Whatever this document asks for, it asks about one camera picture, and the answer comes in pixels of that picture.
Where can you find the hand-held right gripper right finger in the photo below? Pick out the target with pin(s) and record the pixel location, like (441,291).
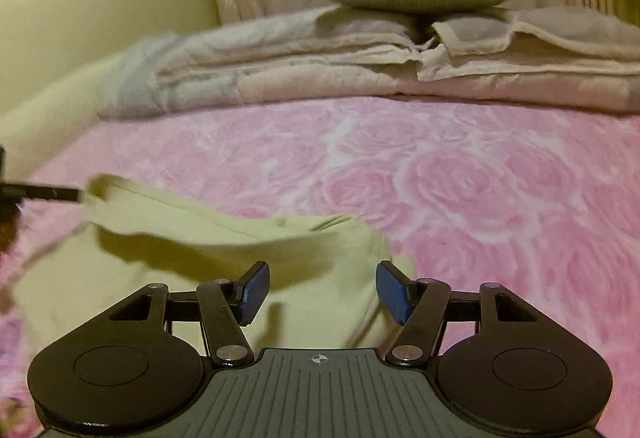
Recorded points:
(392,290)

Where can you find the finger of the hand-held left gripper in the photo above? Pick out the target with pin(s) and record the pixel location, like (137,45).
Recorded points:
(40,192)

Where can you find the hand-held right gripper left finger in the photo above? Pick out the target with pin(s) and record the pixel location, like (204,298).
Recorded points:
(255,290)

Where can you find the cream long-sleeved shirt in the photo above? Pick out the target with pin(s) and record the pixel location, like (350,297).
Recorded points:
(310,258)

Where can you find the cream padded headboard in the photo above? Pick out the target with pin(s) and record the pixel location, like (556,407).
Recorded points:
(45,118)

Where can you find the pink floral bed sheet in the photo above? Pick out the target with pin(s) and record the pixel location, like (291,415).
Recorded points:
(475,193)

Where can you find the pink grey patchwork quilt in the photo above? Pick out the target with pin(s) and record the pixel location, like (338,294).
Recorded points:
(325,78)

